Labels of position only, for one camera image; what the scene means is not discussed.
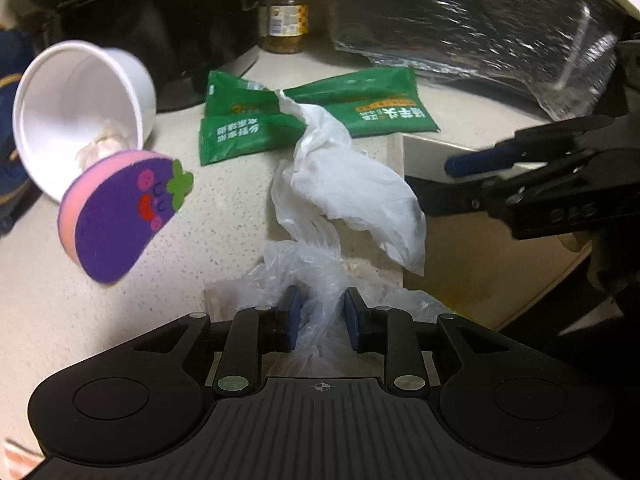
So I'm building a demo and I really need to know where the wooden cabinet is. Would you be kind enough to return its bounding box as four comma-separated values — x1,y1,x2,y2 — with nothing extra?
402,175,608,333

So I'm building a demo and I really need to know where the garlic bulb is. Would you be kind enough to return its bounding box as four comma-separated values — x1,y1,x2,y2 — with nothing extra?
75,120,128,171

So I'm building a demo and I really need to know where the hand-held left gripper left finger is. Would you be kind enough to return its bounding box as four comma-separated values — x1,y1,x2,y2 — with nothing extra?
125,285,303,396

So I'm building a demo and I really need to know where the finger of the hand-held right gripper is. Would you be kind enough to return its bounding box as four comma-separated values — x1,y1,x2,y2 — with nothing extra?
404,175,513,218
444,116,617,178

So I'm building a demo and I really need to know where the black rice cooker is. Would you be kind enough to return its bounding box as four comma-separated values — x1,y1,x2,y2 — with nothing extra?
20,0,266,113

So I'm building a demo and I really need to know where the blue rice cooker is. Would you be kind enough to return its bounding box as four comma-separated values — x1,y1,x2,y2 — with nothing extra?
0,30,36,236

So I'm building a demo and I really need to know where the purple eggplant sponge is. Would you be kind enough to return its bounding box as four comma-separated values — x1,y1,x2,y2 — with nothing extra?
57,149,195,285

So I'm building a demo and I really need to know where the plastic wrapped black microwave oven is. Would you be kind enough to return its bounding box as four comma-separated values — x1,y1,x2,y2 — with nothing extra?
332,0,640,121

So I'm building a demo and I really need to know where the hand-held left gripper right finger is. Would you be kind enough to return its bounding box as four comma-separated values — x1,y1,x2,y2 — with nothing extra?
344,287,516,396

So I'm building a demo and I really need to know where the white plastic container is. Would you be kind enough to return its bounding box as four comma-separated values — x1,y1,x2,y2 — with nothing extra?
12,40,158,206

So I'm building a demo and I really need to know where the clear plastic bag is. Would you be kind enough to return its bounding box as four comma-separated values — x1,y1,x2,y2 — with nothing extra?
204,240,453,376

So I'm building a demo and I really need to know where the white plastic bag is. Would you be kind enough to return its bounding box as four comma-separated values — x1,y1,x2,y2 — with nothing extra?
270,89,428,277

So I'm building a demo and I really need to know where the green snack packet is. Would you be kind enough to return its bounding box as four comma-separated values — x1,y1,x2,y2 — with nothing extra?
285,66,442,138
199,70,307,167

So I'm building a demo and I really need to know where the glass jar with orange lid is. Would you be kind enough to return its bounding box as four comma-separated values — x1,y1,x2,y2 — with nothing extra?
257,0,309,55

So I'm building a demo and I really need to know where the pink striped cloth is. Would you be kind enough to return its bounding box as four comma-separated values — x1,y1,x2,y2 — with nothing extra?
4,437,43,467

